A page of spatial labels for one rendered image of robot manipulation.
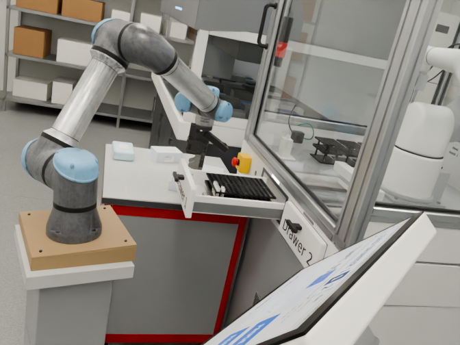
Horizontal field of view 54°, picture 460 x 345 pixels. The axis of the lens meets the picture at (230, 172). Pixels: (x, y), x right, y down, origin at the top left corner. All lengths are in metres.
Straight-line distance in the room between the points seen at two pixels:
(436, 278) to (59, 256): 1.03
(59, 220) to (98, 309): 0.30
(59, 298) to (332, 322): 0.98
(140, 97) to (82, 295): 4.56
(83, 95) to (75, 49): 3.89
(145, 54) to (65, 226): 0.52
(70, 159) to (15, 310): 1.26
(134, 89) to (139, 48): 4.42
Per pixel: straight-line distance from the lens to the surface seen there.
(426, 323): 1.53
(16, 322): 2.35
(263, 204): 1.57
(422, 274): 1.40
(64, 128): 1.39
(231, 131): 2.43
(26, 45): 5.41
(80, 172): 1.25
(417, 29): 1.12
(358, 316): 0.56
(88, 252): 1.29
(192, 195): 1.47
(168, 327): 2.08
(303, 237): 1.40
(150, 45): 1.35
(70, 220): 1.30
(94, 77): 1.40
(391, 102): 1.13
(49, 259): 1.28
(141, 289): 1.94
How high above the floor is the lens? 1.47
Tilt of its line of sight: 19 degrees down
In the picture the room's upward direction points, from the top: 12 degrees clockwise
